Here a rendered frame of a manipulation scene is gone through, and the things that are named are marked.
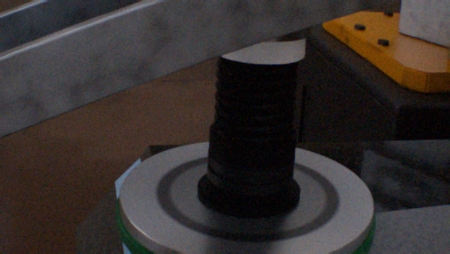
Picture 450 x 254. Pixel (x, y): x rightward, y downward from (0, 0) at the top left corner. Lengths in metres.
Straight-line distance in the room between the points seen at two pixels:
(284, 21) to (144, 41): 0.09
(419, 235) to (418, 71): 0.66
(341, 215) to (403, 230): 0.07
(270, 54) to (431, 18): 0.97
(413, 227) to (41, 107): 0.34
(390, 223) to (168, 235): 0.20
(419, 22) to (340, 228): 0.97
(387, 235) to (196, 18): 0.26
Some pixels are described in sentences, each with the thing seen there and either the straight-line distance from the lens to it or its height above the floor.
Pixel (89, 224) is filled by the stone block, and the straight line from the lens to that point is 0.68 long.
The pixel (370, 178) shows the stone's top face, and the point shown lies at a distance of 0.65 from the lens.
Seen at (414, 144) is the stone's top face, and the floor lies 0.82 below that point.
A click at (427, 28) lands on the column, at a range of 1.42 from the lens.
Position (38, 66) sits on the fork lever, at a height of 0.99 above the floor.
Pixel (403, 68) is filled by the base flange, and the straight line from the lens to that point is 1.21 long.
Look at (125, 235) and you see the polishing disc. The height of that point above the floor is 0.84.
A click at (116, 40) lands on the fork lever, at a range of 0.39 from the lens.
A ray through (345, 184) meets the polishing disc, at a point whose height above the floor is 0.85.
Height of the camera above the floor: 1.11
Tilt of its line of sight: 23 degrees down
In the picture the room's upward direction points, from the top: 3 degrees clockwise
